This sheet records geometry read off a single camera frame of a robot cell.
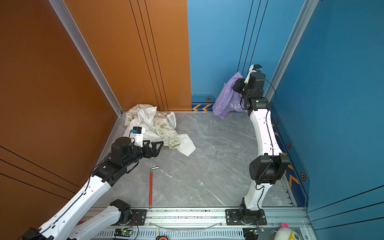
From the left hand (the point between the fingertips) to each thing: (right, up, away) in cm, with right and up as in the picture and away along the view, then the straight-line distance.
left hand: (156, 140), depth 74 cm
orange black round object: (+4, -42, -8) cm, 43 cm away
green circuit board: (-15, -43, -3) cm, 46 cm away
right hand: (+41, +32, +4) cm, 52 cm away
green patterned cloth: (-1, +9, +21) cm, 23 cm away
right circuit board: (+46, -43, -4) cm, 63 cm away
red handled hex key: (-6, -27, +9) cm, 29 cm away
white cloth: (-15, +11, +26) cm, 31 cm away
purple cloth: (+38, +22, +11) cm, 46 cm away
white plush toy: (+59, -39, -9) cm, 71 cm away
